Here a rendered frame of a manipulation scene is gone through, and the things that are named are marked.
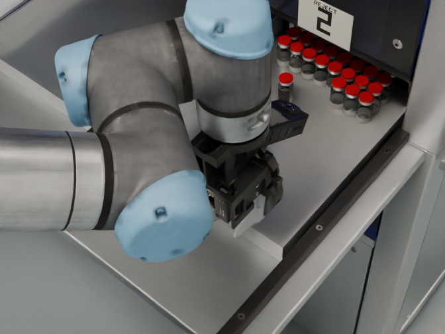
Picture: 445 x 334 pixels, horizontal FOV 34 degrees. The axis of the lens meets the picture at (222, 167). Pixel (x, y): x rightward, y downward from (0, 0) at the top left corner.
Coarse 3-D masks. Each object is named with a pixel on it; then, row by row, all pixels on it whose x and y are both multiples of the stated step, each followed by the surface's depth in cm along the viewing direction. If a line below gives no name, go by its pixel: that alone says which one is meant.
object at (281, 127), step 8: (272, 104) 84; (280, 104) 84; (288, 104) 84; (272, 112) 82; (280, 112) 83; (288, 112) 83; (296, 112) 84; (304, 112) 85; (272, 120) 80; (280, 120) 80; (288, 120) 81; (296, 120) 82; (304, 120) 84; (272, 128) 78; (280, 128) 80; (288, 128) 81; (296, 128) 83; (272, 136) 79; (280, 136) 80; (288, 136) 82; (264, 144) 78
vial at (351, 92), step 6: (354, 84) 103; (348, 90) 102; (354, 90) 102; (348, 96) 102; (354, 96) 102; (348, 102) 103; (354, 102) 103; (342, 108) 105; (348, 108) 104; (354, 108) 104; (348, 114) 105; (354, 114) 105
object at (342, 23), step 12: (300, 0) 98; (312, 0) 96; (300, 12) 99; (312, 12) 98; (336, 12) 94; (300, 24) 101; (312, 24) 99; (324, 24) 97; (336, 24) 96; (348, 24) 94; (324, 36) 99; (336, 36) 98; (348, 36) 96; (348, 48) 98
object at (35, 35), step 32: (32, 0) 119; (64, 0) 124; (96, 0) 123; (128, 0) 123; (160, 0) 123; (0, 32) 117; (32, 32) 119; (64, 32) 119; (96, 32) 118; (0, 64) 113; (32, 64) 115
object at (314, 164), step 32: (320, 96) 108; (192, 128) 105; (320, 128) 104; (352, 128) 104; (384, 128) 103; (288, 160) 101; (320, 160) 101; (352, 160) 100; (288, 192) 98; (320, 192) 97; (288, 224) 95
